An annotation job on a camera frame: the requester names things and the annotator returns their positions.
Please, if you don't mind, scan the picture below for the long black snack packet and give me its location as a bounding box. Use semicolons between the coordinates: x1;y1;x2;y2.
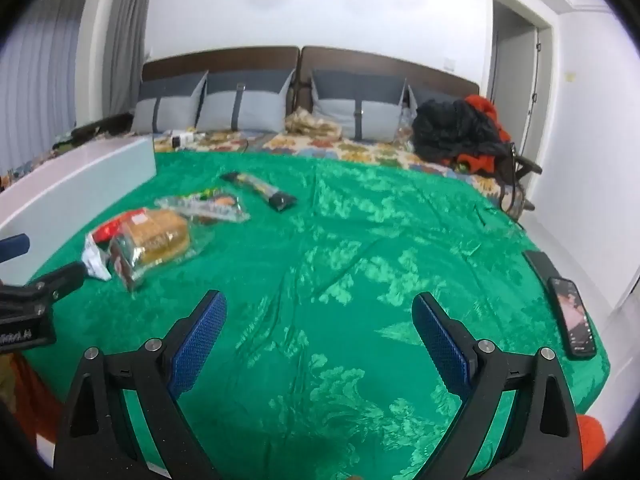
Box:
220;171;298;212

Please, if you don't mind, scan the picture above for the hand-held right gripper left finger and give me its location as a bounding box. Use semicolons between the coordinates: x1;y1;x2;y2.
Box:
56;290;228;480

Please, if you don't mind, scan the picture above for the black jacket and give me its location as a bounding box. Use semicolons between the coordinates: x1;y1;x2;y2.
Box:
412;99;511;163

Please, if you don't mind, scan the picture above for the grey curtain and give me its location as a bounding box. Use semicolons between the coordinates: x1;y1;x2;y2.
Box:
106;0;157;128

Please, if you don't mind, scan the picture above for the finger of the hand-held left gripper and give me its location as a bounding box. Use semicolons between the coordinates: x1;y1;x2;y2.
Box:
0;233;31;264
25;261;86;307

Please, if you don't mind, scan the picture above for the orange garment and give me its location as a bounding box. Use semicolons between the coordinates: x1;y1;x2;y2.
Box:
452;94;512;177

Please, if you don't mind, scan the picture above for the grey pillow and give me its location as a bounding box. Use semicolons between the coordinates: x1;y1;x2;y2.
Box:
131;71;208;135
196;69;297;133
406;82;451;112
310;70;407;141

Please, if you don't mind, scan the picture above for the green patterned cloth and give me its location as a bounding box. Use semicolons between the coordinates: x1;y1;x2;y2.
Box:
20;150;613;480

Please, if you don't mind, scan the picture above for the dark chair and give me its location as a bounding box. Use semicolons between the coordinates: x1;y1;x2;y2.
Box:
495;142;545;213

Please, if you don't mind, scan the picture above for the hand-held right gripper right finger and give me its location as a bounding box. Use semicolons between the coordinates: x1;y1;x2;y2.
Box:
411;291;586;480

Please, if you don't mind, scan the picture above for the orange cloth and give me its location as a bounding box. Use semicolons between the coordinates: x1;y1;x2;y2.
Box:
575;412;607;462

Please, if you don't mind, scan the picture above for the clear bun packet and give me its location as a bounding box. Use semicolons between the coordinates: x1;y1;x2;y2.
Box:
155;189;251;227

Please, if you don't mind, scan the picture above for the door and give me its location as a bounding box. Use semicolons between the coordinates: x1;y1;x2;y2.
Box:
522;25;545;161

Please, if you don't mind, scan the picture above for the beige checked blanket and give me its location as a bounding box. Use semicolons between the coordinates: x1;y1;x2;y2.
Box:
285;107;346;138

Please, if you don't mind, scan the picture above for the brown headboard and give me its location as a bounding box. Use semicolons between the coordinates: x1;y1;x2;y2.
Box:
141;46;482;107

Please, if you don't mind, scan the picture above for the yellow wafer packet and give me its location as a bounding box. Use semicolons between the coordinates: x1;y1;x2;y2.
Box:
109;209;201;293

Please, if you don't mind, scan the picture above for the white board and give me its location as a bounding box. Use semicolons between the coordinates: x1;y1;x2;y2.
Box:
0;135;157;286

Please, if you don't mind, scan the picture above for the black smartphone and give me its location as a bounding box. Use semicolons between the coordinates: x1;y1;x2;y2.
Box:
547;276;599;360

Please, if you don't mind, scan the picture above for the floral bedsheet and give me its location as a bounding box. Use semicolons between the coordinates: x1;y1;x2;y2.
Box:
152;125;508;188

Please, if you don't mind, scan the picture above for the white sheer curtain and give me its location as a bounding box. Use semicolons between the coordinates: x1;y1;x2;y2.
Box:
0;0;87;171

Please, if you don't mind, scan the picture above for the white snack packet red label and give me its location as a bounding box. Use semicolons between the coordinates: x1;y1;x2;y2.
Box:
82;211;151;282

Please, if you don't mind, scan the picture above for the dark flat device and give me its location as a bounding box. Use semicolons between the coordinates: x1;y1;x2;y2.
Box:
522;250;567;282

